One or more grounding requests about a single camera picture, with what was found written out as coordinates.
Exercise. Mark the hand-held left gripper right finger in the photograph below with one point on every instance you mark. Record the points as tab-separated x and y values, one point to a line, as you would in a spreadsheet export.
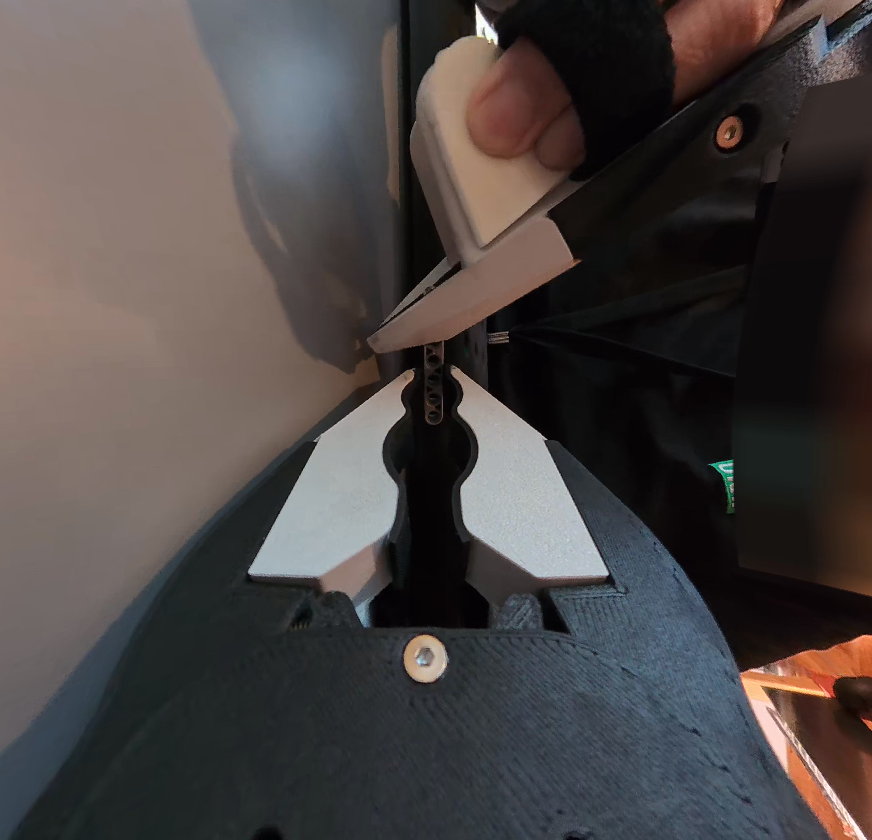
531	513

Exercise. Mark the person's right hand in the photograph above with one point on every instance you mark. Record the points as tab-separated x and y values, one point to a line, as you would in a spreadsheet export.
518	111

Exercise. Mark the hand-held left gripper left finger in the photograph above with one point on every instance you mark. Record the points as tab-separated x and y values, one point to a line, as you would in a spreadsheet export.
327	506

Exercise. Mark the dark grey holed building beam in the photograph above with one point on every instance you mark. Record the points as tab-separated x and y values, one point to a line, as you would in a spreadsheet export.
434	390

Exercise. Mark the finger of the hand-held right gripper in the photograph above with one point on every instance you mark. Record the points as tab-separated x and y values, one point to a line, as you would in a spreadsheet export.
426	291
490	288

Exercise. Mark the grey desk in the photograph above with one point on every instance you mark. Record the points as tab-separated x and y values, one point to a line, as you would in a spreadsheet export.
136	308

